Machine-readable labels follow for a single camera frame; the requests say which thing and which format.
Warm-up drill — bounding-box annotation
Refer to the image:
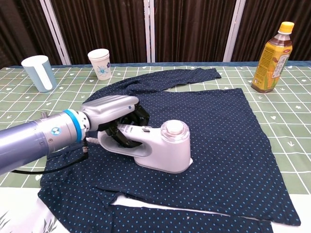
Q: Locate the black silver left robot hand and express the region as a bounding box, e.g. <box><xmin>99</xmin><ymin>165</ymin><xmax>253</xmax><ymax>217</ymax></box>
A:
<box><xmin>81</xmin><ymin>95</ymin><xmax>151</xmax><ymax>149</ymax></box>

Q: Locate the white handheld garment steamer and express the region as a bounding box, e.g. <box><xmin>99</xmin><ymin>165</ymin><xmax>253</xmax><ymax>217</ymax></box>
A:
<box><xmin>97</xmin><ymin>120</ymin><xmax>194</xmax><ymax>173</ymax></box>

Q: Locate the white paper cup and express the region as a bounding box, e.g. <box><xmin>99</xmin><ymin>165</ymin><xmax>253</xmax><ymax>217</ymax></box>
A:
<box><xmin>87</xmin><ymin>48</ymin><xmax>112</xmax><ymax>81</ymax></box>

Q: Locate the white measuring scoop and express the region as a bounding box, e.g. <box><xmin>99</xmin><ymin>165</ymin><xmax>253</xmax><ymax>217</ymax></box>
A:
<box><xmin>21</xmin><ymin>55</ymin><xmax>58</xmax><ymax>93</ymax></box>

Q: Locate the navy dotted long-sleeve shirt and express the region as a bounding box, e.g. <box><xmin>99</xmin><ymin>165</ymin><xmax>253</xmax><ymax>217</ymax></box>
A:
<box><xmin>37</xmin><ymin>67</ymin><xmax>302</xmax><ymax>233</ymax></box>

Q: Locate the yellow tea bottle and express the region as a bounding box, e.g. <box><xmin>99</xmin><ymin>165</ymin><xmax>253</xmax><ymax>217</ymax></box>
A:
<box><xmin>251</xmin><ymin>21</ymin><xmax>295</xmax><ymax>94</ymax></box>

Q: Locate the green grid tablecloth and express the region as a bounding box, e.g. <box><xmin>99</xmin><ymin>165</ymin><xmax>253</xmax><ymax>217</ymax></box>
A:
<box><xmin>0</xmin><ymin>62</ymin><xmax>311</xmax><ymax>233</ymax></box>

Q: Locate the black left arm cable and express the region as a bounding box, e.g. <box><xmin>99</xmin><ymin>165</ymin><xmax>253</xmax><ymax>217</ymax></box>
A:
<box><xmin>11</xmin><ymin>139</ymin><xmax>89</xmax><ymax>174</ymax></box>

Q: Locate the dark screen panel white frame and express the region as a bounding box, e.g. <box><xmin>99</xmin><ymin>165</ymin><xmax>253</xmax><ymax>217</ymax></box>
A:
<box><xmin>0</xmin><ymin>0</ymin><xmax>71</xmax><ymax>70</ymax></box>
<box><xmin>223</xmin><ymin>0</ymin><xmax>311</xmax><ymax>63</ymax></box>
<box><xmin>144</xmin><ymin>0</ymin><xmax>246</xmax><ymax>64</ymax></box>
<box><xmin>40</xmin><ymin>0</ymin><xmax>156</xmax><ymax>66</ymax></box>

